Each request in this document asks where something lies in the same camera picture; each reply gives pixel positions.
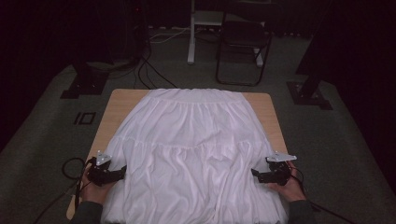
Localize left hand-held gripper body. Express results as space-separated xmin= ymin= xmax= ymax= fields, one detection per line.
xmin=86 ymin=151 xmax=118 ymax=187

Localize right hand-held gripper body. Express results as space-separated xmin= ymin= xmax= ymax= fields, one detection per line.
xmin=265 ymin=151 xmax=298 ymax=187

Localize white skirt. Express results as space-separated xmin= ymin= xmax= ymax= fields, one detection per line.
xmin=100 ymin=88 xmax=290 ymax=224

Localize person's left hand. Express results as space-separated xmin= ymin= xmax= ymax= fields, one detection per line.
xmin=79 ymin=166 xmax=115 ymax=204

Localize person's right hand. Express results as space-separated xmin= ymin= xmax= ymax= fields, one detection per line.
xmin=269 ymin=161 xmax=307 ymax=203

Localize black stand with square base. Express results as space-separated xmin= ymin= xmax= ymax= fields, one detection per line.
xmin=286 ymin=0 xmax=333 ymax=110

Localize black stand with flat base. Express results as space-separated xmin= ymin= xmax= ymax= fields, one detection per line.
xmin=60 ymin=60 xmax=110 ymax=100

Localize black folding chair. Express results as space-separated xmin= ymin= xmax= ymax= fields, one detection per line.
xmin=215 ymin=12 xmax=273 ymax=87

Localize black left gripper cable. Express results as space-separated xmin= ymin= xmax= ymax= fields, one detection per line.
xmin=74 ymin=157 xmax=97 ymax=213

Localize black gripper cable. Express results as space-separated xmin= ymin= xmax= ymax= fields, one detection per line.
xmin=290 ymin=167 xmax=356 ymax=224
xmin=74 ymin=157 xmax=97 ymax=213

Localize black floor cable loop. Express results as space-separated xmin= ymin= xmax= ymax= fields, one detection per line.
xmin=33 ymin=157 xmax=86 ymax=224

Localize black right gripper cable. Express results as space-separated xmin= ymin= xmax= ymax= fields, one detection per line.
xmin=290 ymin=167 xmax=356 ymax=224

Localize black floor cables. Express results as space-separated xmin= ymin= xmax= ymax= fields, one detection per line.
xmin=134 ymin=46 xmax=179 ymax=91

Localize white floor cable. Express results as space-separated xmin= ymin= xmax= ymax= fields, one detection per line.
xmin=148 ymin=27 xmax=191 ymax=44

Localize white desk frame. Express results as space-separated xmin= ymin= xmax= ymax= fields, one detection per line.
xmin=187 ymin=0 xmax=265 ymax=68

